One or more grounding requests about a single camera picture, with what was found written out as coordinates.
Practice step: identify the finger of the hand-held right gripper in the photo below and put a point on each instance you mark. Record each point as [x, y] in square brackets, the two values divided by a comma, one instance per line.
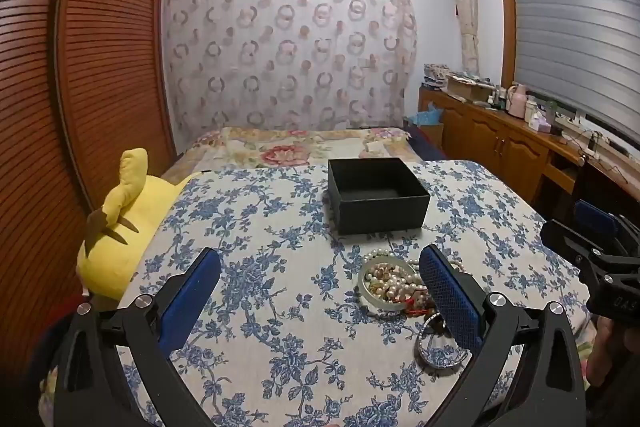
[570, 239]
[595, 215]

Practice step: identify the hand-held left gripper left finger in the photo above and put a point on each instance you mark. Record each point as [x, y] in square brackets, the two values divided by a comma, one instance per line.
[192, 302]

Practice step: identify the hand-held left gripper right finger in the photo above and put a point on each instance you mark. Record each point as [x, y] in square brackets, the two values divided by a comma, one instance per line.
[450, 302]

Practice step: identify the silver bangle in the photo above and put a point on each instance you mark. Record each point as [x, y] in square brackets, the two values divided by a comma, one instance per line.
[435, 363]

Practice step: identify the pale green jade bangle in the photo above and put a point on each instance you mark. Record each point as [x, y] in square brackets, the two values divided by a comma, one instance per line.
[380, 304]

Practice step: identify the black box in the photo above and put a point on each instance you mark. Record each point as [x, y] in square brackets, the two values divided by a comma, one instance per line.
[380, 212]

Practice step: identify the person's right hand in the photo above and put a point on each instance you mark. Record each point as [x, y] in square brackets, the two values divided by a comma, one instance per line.
[602, 342]

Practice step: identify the blue floral quilt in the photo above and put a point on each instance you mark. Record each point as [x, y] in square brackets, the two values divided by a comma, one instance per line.
[260, 257]

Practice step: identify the yellow plush toy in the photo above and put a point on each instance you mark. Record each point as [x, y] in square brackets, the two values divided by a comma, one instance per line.
[130, 227]

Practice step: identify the pink tissue box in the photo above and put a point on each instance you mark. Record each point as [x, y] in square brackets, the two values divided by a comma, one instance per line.
[540, 123]

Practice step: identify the wooden cabinet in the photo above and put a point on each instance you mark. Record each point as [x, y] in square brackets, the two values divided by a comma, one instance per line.
[500, 137]

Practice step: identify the pink thermos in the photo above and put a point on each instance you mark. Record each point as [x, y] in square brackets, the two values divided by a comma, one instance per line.
[516, 102]

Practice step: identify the pink floral bedsheet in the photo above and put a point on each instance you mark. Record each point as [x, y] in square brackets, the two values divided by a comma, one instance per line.
[280, 152]

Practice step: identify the cardboard box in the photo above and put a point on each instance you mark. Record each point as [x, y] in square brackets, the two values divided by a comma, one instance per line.
[467, 88]

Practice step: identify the blue crumpled bag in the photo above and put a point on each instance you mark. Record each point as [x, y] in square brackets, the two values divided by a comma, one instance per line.
[425, 116]

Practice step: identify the grey window blind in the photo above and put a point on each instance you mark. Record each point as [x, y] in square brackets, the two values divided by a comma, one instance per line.
[565, 22]

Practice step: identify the patterned storage bag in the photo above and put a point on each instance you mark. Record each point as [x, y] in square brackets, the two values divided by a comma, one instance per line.
[435, 74]

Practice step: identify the cream tied window curtain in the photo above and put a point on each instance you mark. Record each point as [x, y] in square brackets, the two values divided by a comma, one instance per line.
[465, 7]

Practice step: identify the wooden louvered wardrobe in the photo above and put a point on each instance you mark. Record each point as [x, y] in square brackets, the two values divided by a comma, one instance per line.
[100, 57]

